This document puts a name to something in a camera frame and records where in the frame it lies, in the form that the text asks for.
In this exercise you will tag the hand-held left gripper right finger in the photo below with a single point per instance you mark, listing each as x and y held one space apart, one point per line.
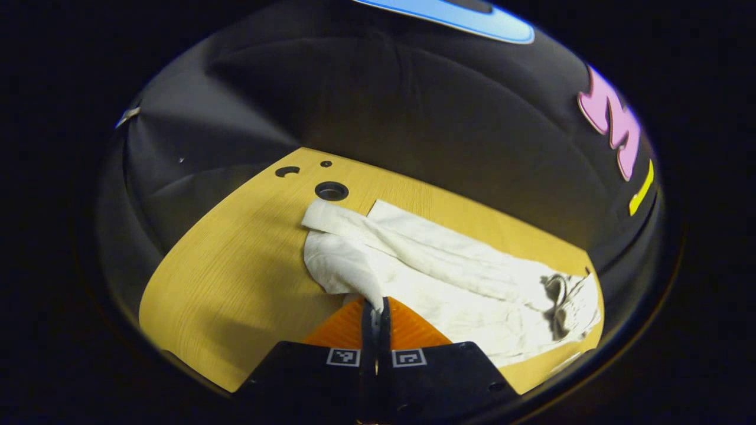
384 330

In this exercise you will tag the white jeans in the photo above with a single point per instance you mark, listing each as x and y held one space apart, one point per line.
460 283

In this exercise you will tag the silver cloth clip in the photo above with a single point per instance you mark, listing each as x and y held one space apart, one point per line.
127 117

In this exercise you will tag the black backdrop cloth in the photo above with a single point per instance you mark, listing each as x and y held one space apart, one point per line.
413 118

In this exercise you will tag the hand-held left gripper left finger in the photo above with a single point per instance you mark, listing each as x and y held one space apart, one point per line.
367 330

